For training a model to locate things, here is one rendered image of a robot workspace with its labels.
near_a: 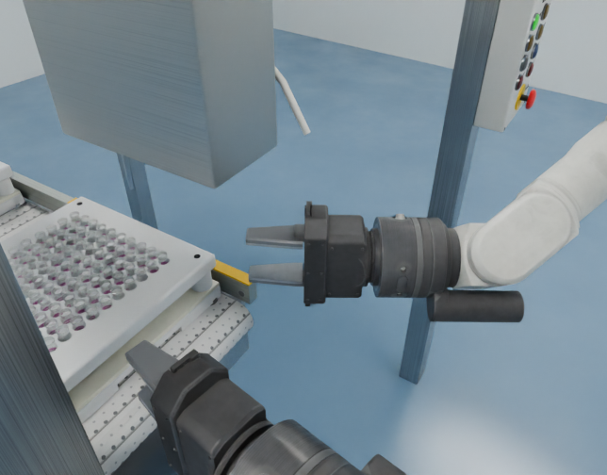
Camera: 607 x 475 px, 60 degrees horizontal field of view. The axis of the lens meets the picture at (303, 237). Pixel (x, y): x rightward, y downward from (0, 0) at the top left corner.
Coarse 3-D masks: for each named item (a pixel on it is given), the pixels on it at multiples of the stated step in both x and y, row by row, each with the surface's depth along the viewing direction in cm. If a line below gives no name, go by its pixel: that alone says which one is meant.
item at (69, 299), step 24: (48, 240) 65; (72, 240) 64; (96, 240) 63; (24, 264) 62; (72, 264) 60; (96, 264) 61; (120, 264) 60; (144, 264) 61; (24, 288) 58; (48, 288) 57; (72, 288) 58; (72, 312) 54
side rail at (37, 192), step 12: (12, 180) 84; (24, 180) 83; (24, 192) 84; (36, 192) 82; (48, 192) 80; (60, 192) 80; (48, 204) 82; (60, 204) 79; (216, 276) 66; (228, 288) 66; (240, 288) 65; (252, 288) 65; (252, 300) 66
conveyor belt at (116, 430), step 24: (0, 216) 82; (24, 216) 82; (0, 240) 77; (216, 312) 65; (240, 312) 66; (192, 336) 62; (216, 336) 63; (240, 336) 66; (120, 384) 57; (144, 384) 57; (120, 408) 54; (144, 408) 55; (96, 432) 52; (120, 432) 53; (144, 432) 54; (120, 456) 52
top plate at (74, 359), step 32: (32, 224) 68; (128, 224) 68; (192, 256) 63; (32, 288) 58; (64, 288) 58; (96, 288) 58; (160, 288) 58; (96, 320) 54; (128, 320) 54; (64, 352) 51; (96, 352) 51; (64, 384) 49
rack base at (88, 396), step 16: (176, 304) 63; (192, 304) 63; (208, 304) 65; (160, 320) 61; (176, 320) 61; (192, 320) 63; (144, 336) 59; (160, 336) 59; (96, 368) 55; (112, 368) 55; (128, 368) 56; (80, 384) 54; (96, 384) 54; (112, 384) 55; (80, 400) 52; (96, 400) 53; (80, 416) 52
